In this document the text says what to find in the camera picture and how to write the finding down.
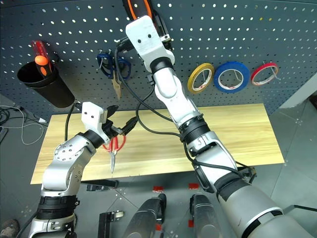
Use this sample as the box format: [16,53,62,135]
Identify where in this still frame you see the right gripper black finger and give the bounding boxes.
[151,8,164,27]

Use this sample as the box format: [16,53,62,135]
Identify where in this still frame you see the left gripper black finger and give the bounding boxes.
[120,117,139,135]
[106,105,119,121]

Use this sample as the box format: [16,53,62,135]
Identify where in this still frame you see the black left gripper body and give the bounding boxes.
[101,118,126,144]

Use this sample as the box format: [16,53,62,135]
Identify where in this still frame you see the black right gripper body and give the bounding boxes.
[155,24,173,52]

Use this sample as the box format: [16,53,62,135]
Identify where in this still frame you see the orange and black tool handle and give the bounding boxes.
[122,0,154,21]

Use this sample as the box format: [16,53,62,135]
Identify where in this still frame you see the yellow tape roll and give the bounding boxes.
[187,62,215,94]

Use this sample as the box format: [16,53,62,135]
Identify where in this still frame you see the dark grey perforated pegboard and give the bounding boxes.
[0,0,317,117]

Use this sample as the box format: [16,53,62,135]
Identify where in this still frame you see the blue tape roll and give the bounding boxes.
[213,61,250,94]

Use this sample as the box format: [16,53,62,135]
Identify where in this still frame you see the red tape roll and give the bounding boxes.
[250,62,279,87]

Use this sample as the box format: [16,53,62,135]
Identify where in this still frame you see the black plastic cup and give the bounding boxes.
[16,61,75,109]

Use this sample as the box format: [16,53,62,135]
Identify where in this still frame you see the orange and black screwdriver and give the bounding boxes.
[34,56,50,79]

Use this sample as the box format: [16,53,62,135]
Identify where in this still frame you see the brown shoe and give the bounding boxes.
[0,219,21,238]

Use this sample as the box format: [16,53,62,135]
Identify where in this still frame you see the red-handled scissors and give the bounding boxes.
[102,133,127,174]

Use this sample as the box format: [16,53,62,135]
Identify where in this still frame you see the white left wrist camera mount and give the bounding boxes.
[81,101,111,145]

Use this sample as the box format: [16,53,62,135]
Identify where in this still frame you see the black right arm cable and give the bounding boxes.
[113,37,184,145]

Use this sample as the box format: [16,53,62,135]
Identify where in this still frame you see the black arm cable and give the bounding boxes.
[113,37,184,145]
[64,101,84,142]

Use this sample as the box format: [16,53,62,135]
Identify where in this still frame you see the blue-handled scissors with tan sheath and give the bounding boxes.
[96,52,132,100]

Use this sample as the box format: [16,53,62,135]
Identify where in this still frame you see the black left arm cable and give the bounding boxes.
[64,101,84,142]

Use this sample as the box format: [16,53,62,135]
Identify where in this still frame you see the black table leg bracket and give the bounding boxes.
[81,179,119,192]

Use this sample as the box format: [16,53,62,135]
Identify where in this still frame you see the white floor cable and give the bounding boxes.
[0,105,49,146]

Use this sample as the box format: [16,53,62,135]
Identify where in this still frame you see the black frame with caster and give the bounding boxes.
[98,210,127,238]

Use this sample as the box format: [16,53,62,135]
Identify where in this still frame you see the red-handled screwdriver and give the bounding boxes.
[31,40,54,73]

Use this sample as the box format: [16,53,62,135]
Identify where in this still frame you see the black floor cables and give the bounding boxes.
[0,108,12,126]

